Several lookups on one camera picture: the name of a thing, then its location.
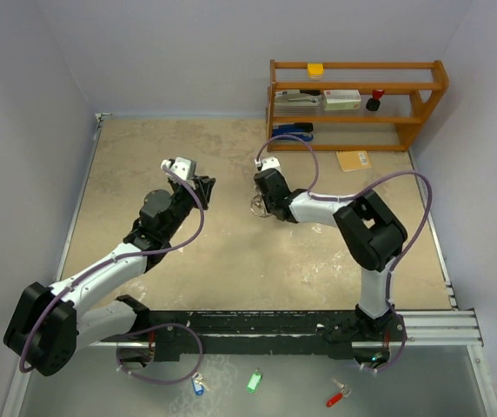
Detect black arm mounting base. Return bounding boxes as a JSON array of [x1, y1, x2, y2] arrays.
[[132, 310, 407, 361]]

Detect red and black stamp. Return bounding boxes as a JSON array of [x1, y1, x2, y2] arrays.
[[366, 89, 385, 112]]

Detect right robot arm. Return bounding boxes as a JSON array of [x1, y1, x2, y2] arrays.
[[254, 169, 408, 340]]

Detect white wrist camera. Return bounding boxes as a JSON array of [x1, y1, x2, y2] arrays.
[[255, 156, 282, 173], [161, 156, 197, 182]]

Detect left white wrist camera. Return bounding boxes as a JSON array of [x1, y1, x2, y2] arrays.
[[161, 156, 197, 182]]

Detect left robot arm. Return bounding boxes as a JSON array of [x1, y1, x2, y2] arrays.
[[3, 174, 215, 376]]

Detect white and red box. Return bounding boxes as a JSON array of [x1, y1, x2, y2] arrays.
[[322, 89, 361, 111]]

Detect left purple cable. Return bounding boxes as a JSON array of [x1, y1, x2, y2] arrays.
[[17, 166, 207, 386]]

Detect grey stapler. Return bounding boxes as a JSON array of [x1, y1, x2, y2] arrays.
[[275, 89, 322, 107]]

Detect key with red tag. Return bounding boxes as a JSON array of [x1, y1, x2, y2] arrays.
[[325, 378, 351, 408]]

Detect wooden shelf rack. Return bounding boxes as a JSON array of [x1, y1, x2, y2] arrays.
[[266, 60, 449, 151]]

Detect green key tag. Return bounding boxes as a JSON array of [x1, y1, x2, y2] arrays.
[[246, 369, 262, 394]]

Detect key with blue tag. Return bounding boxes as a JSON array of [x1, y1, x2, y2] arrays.
[[191, 373, 209, 396]]

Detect blue stapler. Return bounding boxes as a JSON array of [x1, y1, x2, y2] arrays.
[[272, 122, 314, 142]]

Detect large metal keyring with clips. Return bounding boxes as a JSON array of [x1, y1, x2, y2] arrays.
[[250, 193, 270, 218]]

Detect brown envelope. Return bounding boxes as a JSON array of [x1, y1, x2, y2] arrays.
[[336, 150, 372, 172]]

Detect yellow box on shelf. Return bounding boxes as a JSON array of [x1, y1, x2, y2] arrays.
[[307, 63, 324, 80]]

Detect aluminium table frame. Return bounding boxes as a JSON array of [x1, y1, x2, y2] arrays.
[[3, 117, 497, 416]]

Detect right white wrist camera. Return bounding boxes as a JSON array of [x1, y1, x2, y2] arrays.
[[255, 156, 282, 173]]

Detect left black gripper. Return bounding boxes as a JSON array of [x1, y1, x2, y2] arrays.
[[162, 175, 214, 240]]

